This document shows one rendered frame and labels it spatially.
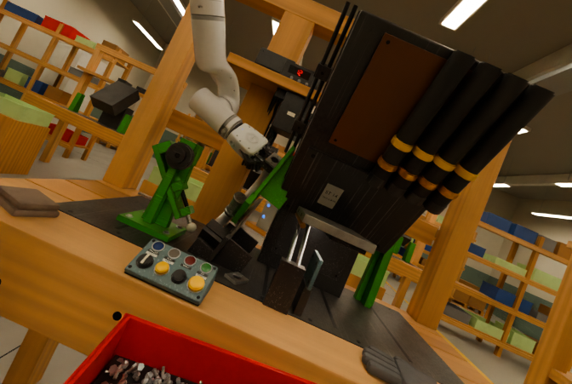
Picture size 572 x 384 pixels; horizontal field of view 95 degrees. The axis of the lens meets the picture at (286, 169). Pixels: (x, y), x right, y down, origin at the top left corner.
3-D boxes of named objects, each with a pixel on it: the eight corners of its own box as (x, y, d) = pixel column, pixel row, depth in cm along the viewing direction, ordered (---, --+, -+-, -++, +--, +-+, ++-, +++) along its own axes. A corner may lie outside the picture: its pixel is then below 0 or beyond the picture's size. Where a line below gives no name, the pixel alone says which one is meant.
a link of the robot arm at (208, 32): (218, 18, 83) (222, 112, 97) (183, 14, 70) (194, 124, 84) (243, 20, 80) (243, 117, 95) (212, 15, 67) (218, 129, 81)
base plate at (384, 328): (477, 409, 60) (480, 400, 60) (41, 210, 61) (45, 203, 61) (397, 317, 102) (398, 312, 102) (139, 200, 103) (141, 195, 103)
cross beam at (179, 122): (431, 246, 117) (438, 227, 118) (164, 126, 118) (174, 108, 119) (425, 243, 122) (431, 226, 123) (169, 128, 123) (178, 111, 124)
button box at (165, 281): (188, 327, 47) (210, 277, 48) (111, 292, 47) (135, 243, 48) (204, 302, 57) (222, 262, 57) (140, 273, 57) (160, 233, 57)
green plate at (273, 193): (267, 225, 71) (316, 164, 72) (243, 205, 71) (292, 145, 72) (268, 219, 82) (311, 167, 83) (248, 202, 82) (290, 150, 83)
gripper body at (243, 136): (226, 128, 78) (254, 152, 78) (246, 115, 86) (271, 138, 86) (218, 143, 83) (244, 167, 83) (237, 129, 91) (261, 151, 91)
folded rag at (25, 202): (-13, 196, 53) (-5, 182, 53) (35, 199, 61) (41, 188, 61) (11, 217, 49) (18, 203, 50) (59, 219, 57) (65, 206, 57)
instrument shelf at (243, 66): (445, 158, 98) (449, 149, 99) (225, 60, 99) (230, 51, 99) (412, 163, 123) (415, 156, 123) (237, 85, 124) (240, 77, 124)
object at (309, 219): (371, 260, 53) (377, 245, 53) (299, 226, 53) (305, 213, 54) (333, 227, 92) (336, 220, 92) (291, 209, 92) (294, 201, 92)
